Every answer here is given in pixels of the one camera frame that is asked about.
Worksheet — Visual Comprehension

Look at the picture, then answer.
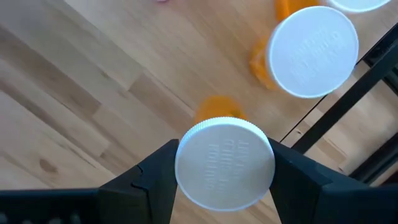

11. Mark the wooden shelf with black frame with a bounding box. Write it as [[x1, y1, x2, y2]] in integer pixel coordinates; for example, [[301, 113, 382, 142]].
[[0, 0, 398, 224]]

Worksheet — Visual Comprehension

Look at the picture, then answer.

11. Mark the black aluminium rig frame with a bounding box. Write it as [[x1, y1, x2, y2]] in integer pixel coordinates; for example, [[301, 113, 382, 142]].
[[348, 21, 398, 186]]

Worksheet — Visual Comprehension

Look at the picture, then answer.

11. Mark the orange pill bottle white cap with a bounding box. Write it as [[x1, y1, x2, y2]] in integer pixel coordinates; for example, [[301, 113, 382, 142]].
[[248, 5, 360, 100], [174, 95, 277, 213], [274, 0, 393, 23]]

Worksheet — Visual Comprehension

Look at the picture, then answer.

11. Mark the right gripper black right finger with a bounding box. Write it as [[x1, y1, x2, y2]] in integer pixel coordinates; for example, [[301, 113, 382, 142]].
[[267, 138, 398, 224]]

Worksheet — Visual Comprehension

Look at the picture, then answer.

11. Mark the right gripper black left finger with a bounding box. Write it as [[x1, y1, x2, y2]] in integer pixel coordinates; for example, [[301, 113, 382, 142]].
[[99, 138, 180, 224]]

